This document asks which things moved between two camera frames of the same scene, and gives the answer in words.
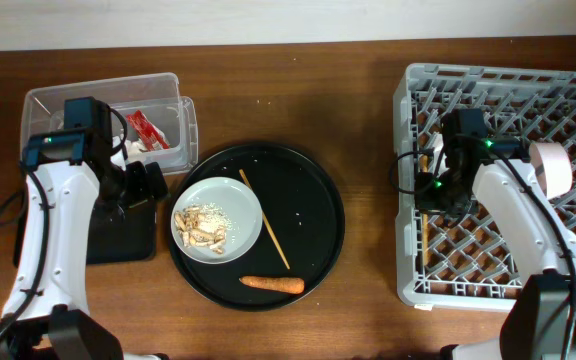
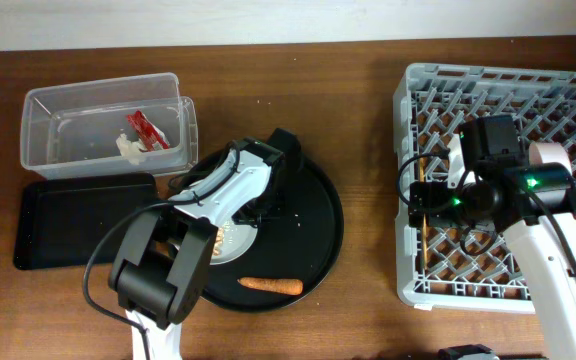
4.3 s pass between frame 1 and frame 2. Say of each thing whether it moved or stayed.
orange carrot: stayed
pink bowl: stayed
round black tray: stayed
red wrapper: stayed
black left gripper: moved
